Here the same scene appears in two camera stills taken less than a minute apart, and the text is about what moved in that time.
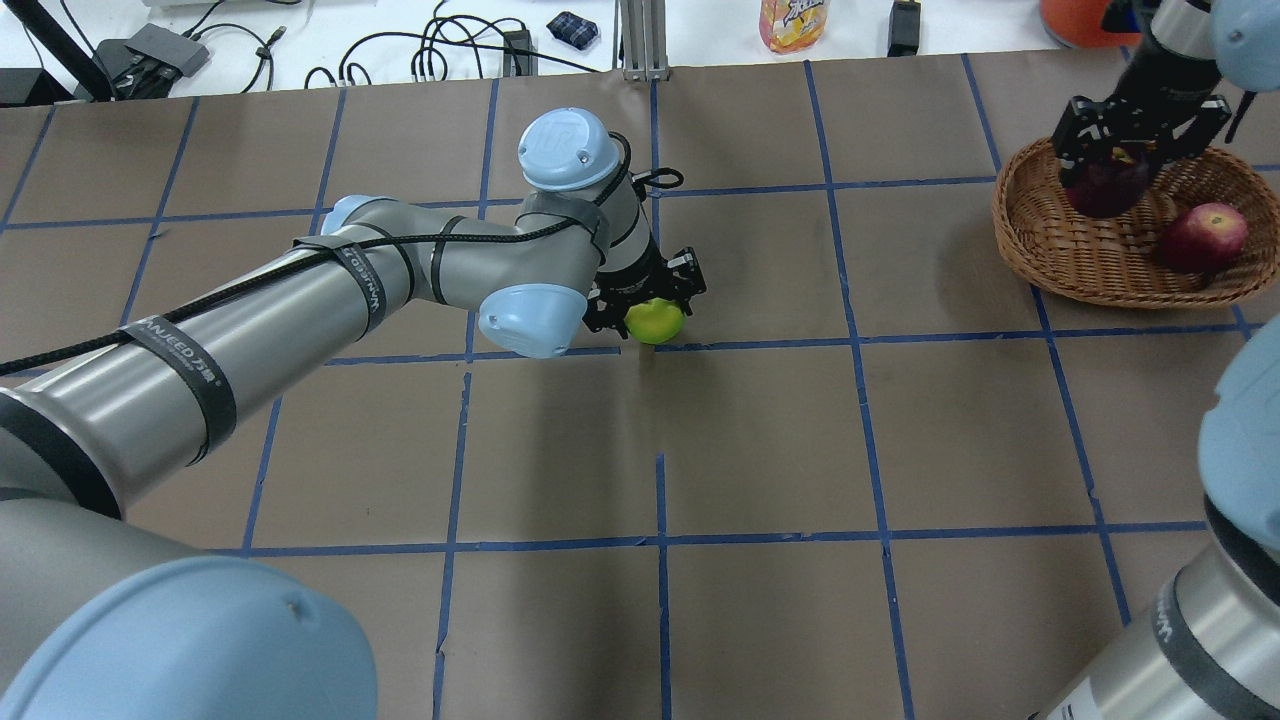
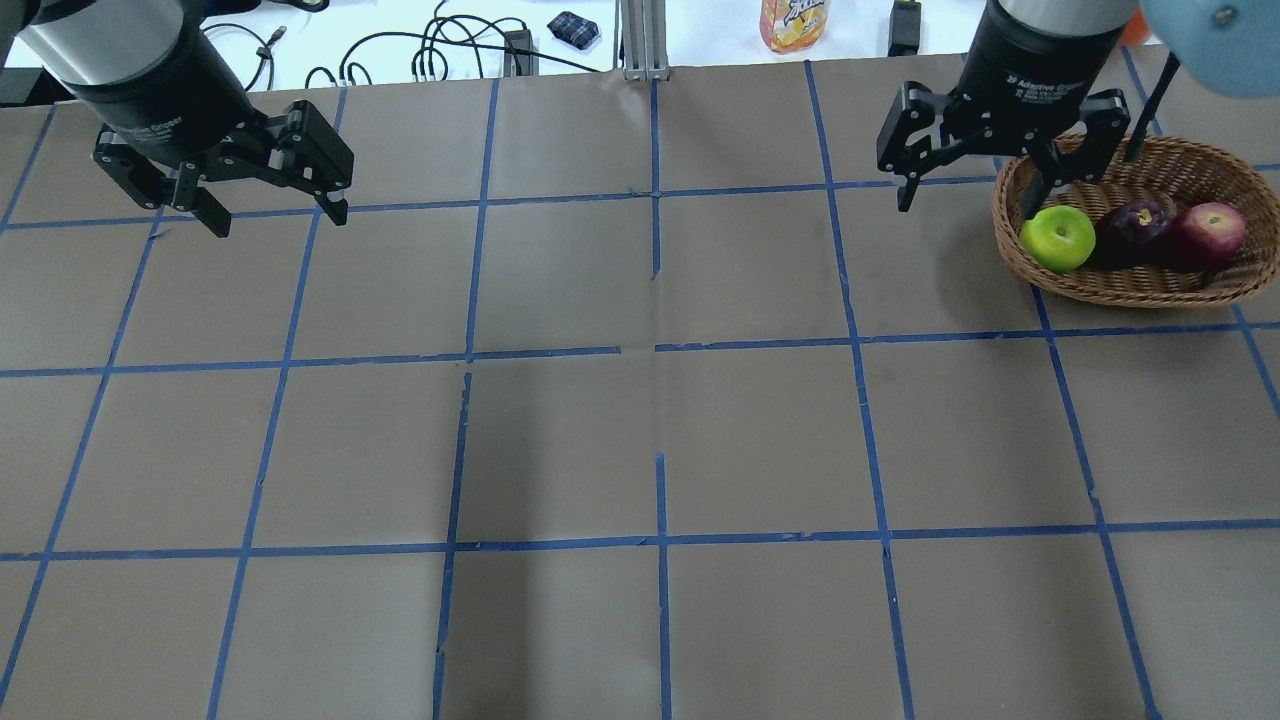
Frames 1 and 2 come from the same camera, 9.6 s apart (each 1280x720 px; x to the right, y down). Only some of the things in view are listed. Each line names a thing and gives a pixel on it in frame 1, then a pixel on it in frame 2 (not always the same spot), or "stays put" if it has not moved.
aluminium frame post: x=644 y=40 stays put
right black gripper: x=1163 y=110 -> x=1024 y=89
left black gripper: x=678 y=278 -> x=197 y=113
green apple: x=656 y=321 -> x=1060 y=239
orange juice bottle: x=792 y=26 stays put
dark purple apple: x=1109 y=187 -> x=1137 y=236
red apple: x=1205 y=238 stays put
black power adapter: x=904 y=29 stays put
